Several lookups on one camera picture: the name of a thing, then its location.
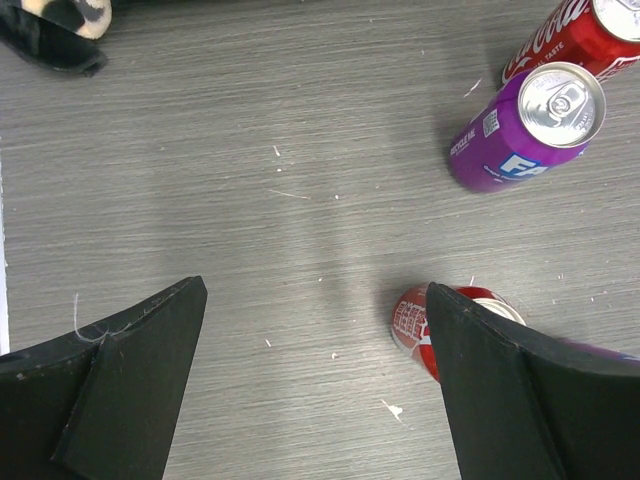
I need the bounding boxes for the red soda can front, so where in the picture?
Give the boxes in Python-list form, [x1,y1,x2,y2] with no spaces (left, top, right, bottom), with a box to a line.
[391,283,525,382]

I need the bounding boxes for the purple Fanta can front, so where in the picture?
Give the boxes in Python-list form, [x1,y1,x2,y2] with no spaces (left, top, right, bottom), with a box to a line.
[560,338,640,363]

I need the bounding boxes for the red Coca-Cola can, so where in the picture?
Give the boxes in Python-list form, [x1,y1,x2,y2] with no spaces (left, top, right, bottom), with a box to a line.
[501,0,639,84]

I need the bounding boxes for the black floral plush blanket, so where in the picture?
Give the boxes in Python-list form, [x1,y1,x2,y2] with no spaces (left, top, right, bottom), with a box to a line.
[1,0,113,77]

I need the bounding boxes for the purple Fanta can rear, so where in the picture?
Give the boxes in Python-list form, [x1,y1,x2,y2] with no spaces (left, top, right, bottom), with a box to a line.
[448,61,606,193]

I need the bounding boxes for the purple fanta can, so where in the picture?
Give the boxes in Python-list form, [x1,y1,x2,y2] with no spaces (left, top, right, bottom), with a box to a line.
[560,338,640,363]
[448,61,606,193]

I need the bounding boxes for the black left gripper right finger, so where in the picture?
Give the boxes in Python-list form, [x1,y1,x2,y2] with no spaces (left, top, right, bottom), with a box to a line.
[426,283,639,479]

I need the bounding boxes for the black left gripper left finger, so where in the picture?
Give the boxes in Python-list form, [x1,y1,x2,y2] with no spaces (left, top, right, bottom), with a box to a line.
[1,276,207,479]

